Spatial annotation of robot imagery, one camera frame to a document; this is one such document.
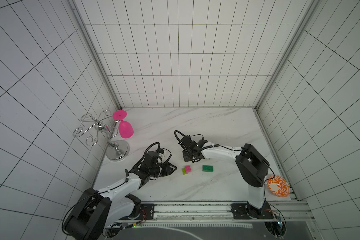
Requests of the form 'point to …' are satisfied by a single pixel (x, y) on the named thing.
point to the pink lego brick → (188, 169)
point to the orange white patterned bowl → (278, 186)
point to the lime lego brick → (184, 171)
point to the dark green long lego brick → (209, 168)
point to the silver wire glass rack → (118, 150)
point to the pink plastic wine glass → (125, 129)
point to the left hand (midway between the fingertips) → (173, 171)
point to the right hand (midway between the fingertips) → (188, 152)
